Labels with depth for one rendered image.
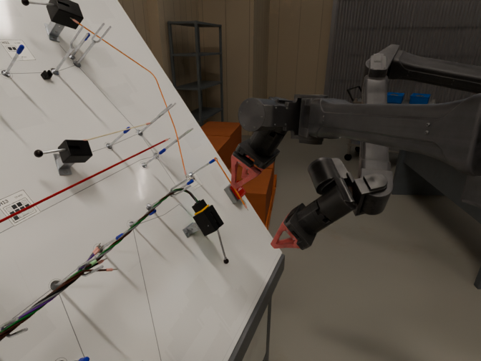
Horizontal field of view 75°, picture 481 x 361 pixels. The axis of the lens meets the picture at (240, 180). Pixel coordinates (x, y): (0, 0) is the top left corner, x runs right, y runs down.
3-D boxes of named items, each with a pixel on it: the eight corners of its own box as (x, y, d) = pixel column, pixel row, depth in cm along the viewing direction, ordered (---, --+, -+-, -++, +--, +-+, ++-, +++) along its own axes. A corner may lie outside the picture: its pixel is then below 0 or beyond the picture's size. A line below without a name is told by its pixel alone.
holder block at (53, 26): (8, 11, 68) (23, -19, 63) (61, 29, 77) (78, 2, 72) (13, 29, 67) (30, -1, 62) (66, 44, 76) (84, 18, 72)
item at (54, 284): (64, 286, 53) (108, 263, 46) (55, 294, 52) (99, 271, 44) (56, 277, 53) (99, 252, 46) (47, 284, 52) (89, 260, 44)
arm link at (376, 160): (391, 53, 80) (381, 89, 88) (366, 52, 81) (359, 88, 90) (396, 192, 56) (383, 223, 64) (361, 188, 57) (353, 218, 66)
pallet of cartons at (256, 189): (285, 186, 371) (288, 124, 342) (263, 248, 259) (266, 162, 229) (212, 178, 393) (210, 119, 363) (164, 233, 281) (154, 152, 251)
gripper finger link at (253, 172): (216, 181, 67) (235, 146, 62) (231, 171, 73) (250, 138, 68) (241, 200, 66) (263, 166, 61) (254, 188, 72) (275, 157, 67)
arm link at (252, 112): (326, 144, 58) (331, 95, 56) (295, 148, 49) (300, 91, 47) (271, 137, 65) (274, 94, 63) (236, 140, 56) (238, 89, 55)
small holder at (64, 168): (20, 154, 57) (36, 135, 53) (69, 154, 65) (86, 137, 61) (26, 177, 56) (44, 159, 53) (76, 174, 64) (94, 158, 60)
